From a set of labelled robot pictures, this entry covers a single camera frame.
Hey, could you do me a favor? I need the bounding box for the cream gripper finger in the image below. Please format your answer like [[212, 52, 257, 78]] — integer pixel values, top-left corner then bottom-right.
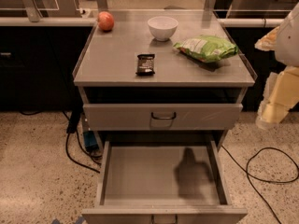
[[254, 27, 279, 51], [256, 66, 299, 130]]

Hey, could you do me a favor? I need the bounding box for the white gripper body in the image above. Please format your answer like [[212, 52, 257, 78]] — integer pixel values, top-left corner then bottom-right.
[[275, 3, 299, 67]]

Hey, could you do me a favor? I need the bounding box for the black rxbar chocolate bar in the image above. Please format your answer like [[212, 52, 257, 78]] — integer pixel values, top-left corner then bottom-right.
[[135, 54, 155, 76]]

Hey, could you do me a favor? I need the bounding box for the grey drawer cabinet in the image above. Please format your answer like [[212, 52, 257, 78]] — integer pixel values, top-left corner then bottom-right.
[[72, 8, 258, 224]]

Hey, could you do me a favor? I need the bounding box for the open grey middle drawer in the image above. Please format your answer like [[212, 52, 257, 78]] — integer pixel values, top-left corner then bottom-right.
[[82, 141, 247, 224]]

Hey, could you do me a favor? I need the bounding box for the grey top drawer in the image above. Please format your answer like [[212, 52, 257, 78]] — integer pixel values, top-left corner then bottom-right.
[[83, 104, 242, 131]]

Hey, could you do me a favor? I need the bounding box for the green chip bag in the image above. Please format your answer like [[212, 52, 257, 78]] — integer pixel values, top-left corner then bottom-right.
[[174, 35, 238, 63]]

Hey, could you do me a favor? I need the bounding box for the white bowl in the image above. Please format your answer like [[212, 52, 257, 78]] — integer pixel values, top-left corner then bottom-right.
[[148, 16, 178, 41]]

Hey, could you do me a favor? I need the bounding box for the red apple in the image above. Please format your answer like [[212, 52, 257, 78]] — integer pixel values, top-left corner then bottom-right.
[[97, 11, 114, 32]]

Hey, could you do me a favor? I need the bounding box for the black cable right floor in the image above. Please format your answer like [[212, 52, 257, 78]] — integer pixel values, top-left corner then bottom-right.
[[221, 145, 299, 224]]

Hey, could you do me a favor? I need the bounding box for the black cable floor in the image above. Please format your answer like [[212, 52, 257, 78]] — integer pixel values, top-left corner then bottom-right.
[[221, 145, 299, 224], [19, 109, 103, 174]]

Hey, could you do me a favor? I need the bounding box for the black cable left floor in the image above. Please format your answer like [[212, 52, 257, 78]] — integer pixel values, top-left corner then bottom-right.
[[19, 109, 103, 174]]

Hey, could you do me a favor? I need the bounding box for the long grey counter rail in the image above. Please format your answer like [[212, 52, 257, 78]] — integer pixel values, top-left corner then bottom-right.
[[0, 17, 283, 27]]

